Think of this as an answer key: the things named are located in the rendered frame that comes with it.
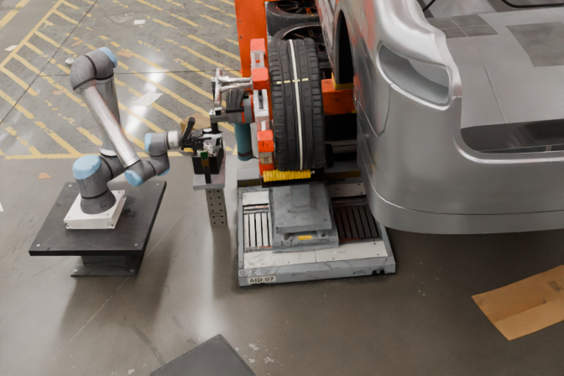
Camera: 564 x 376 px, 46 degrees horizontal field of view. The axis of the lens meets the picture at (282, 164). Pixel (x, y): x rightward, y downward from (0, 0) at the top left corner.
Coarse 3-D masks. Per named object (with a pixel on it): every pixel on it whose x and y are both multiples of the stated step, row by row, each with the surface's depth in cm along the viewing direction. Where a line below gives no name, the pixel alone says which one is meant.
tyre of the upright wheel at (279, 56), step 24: (288, 48) 316; (312, 48) 314; (288, 72) 305; (312, 72) 305; (288, 96) 303; (312, 96) 303; (288, 120) 304; (312, 120) 305; (288, 144) 311; (312, 144) 311; (288, 168) 328
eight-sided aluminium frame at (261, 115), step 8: (256, 56) 327; (256, 96) 309; (264, 96) 309; (256, 104) 308; (264, 104) 308; (256, 112) 307; (264, 112) 307; (256, 120) 308; (264, 120) 308; (264, 160) 338; (272, 160) 338
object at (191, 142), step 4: (192, 132) 322; (196, 132) 322; (200, 132) 322; (180, 136) 320; (192, 136) 319; (196, 136) 319; (200, 136) 319; (180, 140) 320; (184, 140) 322; (188, 140) 322; (192, 140) 320; (196, 140) 320; (180, 144) 321; (184, 144) 323; (188, 144) 323; (192, 144) 321; (196, 144) 322; (200, 144) 322; (184, 148) 326; (192, 148) 322; (196, 148) 324; (200, 148) 324
